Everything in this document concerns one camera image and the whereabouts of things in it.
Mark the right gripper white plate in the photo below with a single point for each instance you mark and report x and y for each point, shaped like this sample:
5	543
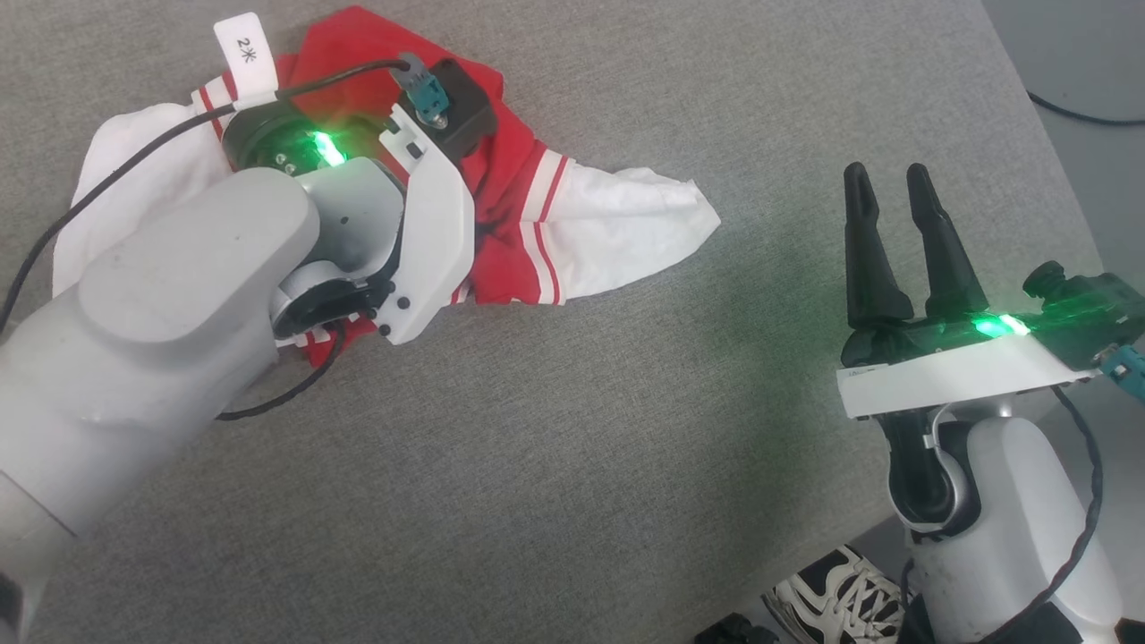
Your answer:
939	380

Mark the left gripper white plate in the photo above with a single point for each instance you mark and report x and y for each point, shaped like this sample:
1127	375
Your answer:
438	233

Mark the red and white jersey garment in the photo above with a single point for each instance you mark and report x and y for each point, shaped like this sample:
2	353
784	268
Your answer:
617	224

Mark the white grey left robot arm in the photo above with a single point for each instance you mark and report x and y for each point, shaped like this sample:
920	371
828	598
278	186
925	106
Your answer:
134	358

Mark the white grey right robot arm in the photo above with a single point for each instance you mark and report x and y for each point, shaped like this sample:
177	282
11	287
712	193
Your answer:
1020	501

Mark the grey fabric sofa cushion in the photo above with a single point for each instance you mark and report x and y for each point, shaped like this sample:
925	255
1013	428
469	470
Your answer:
572	447

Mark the white and black sneaker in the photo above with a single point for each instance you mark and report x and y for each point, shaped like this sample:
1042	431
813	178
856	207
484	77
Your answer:
832	595

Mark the black shoe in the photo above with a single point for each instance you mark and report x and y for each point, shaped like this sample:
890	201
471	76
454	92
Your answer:
738	631

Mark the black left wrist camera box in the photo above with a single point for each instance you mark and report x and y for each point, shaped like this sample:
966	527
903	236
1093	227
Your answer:
465	112

